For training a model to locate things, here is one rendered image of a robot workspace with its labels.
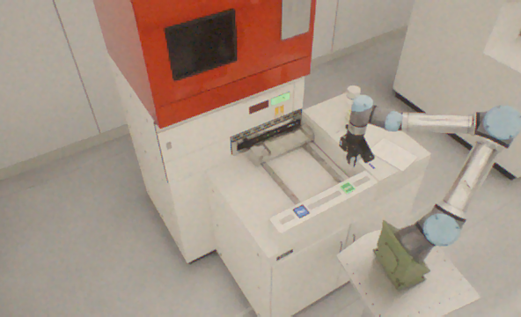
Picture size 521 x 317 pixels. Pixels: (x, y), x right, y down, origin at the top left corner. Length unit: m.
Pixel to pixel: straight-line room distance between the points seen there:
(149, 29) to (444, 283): 1.55
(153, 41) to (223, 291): 1.65
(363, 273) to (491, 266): 1.43
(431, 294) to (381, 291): 0.20
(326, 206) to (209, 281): 1.15
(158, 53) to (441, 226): 1.21
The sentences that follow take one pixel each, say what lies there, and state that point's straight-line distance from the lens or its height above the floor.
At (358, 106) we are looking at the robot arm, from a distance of 1.69.
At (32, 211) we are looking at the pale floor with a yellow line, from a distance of 3.55.
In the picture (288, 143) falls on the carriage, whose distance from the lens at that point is 2.34.
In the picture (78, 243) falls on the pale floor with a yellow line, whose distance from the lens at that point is 3.23.
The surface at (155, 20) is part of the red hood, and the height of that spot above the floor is 1.72.
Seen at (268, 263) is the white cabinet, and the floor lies 0.77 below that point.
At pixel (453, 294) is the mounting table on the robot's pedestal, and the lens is 2.02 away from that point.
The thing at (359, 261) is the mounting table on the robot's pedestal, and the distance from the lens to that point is 1.99.
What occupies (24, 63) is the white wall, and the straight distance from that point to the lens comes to 3.39.
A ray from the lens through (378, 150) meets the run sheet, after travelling 2.24.
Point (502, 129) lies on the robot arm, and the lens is 1.66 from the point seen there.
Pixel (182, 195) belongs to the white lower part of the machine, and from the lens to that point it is 2.36.
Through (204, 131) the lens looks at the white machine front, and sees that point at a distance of 2.13.
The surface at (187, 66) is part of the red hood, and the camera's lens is 1.84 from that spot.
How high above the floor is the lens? 2.47
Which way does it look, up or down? 45 degrees down
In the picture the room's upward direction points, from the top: straight up
